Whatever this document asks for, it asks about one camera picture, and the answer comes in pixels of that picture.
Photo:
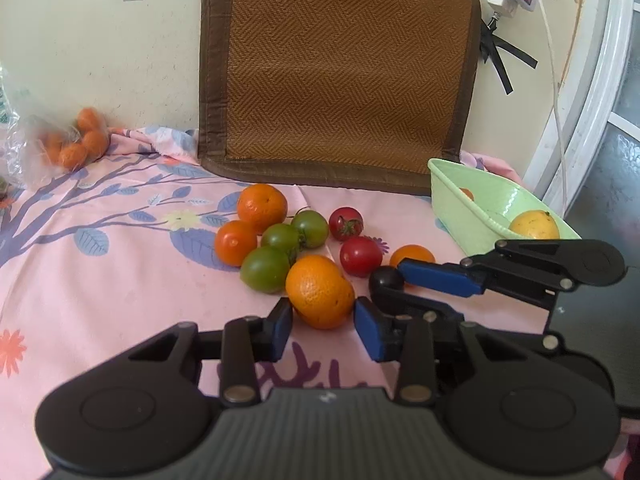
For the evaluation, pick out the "pink floral bedsheet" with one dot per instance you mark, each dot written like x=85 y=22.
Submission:
x=100 y=285

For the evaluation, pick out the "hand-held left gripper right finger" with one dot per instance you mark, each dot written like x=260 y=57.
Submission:
x=369 y=332

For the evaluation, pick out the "brown woven seat mat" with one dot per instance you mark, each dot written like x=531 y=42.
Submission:
x=340 y=70

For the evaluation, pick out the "dark round fruit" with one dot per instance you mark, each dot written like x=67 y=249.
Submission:
x=386 y=279

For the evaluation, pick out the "bagged tangerine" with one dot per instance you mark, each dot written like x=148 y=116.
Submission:
x=50 y=144
x=89 y=119
x=72 y=156
x=95 y=143

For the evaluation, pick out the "yellow round fruit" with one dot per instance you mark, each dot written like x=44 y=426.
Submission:
x=534 y=225

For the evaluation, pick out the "small orange tomato left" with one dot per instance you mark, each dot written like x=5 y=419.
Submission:
x=234 y=242

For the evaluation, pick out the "small orange tangerine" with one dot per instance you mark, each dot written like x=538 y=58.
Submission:
x=412 y=255
x=467 y=193

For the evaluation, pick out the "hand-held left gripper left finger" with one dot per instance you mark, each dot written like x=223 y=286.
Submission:
x=282 y=331

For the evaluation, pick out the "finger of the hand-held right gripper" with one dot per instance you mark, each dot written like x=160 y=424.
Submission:
x=425 y=306
x=440 y=277

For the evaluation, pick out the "red tomato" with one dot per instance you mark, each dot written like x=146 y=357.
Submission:
x=346 y=223
x=361 y=256

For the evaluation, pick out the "large orange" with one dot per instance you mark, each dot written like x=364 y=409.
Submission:
x=320 y=291

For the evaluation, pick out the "light green plastic basin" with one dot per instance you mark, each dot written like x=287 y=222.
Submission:
x=480 y=210

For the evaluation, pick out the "clear plastic bag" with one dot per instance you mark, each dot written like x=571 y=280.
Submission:
x=25 y=150

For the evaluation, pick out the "green tomato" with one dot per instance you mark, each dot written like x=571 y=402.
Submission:
x=264 y=270
x=311 y=227
x=280 y=237

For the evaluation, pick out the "white window frame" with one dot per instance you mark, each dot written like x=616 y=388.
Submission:
x=595 y=85

